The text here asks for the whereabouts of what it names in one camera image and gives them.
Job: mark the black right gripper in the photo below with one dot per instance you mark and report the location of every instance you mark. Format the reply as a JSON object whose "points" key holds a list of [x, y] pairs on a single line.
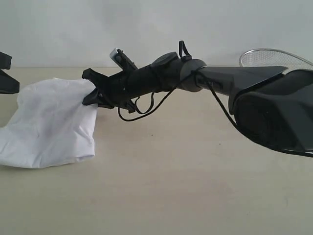
{"points": [[112, 90]]}

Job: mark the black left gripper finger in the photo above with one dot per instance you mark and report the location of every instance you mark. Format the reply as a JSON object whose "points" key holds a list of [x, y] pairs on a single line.
{"points": [[8, 85], [5, 61]]}

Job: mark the white t-shirt red print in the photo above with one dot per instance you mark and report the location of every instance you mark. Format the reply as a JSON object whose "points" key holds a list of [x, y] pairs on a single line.
{"points": [[51, 126]]}

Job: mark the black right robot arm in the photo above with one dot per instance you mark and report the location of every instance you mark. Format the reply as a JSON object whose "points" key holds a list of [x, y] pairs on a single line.
{"points": [[269, 105]]}

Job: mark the metal wire mesh basket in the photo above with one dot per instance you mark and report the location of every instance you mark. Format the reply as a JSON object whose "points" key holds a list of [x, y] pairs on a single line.
{"points": [[262, 57]]}

